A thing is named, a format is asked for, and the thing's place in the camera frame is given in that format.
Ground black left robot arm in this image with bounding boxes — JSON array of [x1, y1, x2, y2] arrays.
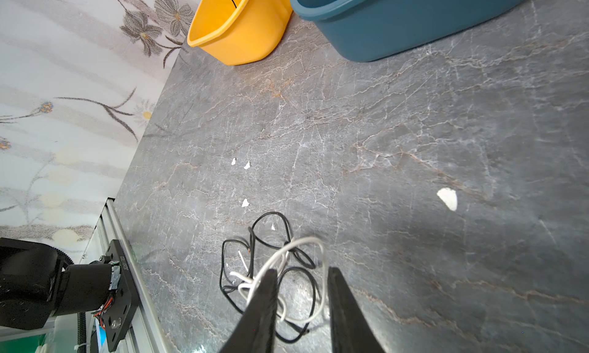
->
[[1, 238, 113, 330]]

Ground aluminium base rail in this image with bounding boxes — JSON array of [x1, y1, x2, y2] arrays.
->
[[81, 198, 173, 352]]

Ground left yellow plastic tray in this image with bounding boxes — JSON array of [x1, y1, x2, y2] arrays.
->
[[187, 0, 293, 66]]

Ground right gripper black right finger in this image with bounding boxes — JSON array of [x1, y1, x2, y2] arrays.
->
[[328, 267, 384, 353]]

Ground teal plastic tray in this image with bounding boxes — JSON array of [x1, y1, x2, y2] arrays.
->
[[290, 0, 525, 62]]

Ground black white cables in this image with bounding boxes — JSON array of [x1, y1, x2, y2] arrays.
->
[[218, 211, 328, 345]]

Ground white paper scrap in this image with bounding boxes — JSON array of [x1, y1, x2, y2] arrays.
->
[[437, 187, 458, 212]]

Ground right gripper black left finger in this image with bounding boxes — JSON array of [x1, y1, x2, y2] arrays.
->
[[220, 270, 278, 353]]

